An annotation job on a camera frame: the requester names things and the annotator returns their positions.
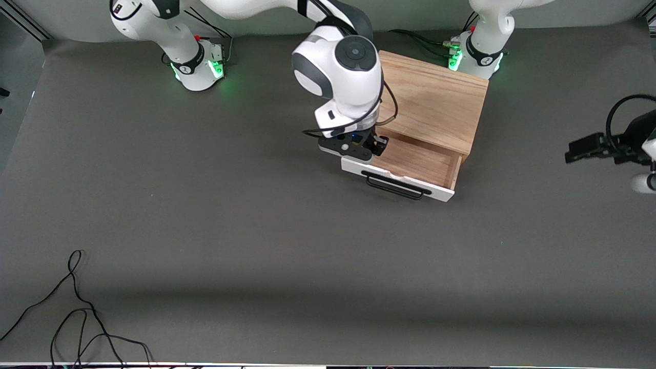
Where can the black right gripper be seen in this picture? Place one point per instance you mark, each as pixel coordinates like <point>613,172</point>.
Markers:
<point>377,144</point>

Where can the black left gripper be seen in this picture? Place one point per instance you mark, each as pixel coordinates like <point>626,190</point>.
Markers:
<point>628,141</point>

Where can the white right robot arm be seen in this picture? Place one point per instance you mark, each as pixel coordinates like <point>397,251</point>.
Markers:
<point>338,77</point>

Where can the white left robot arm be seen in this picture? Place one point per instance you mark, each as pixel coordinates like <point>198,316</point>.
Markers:
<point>487,31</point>

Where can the wooden drawer cabinet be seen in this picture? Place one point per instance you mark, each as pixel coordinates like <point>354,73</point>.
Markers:
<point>435,97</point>

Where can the dark grey table mat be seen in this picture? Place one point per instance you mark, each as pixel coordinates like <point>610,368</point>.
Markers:
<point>307,256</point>

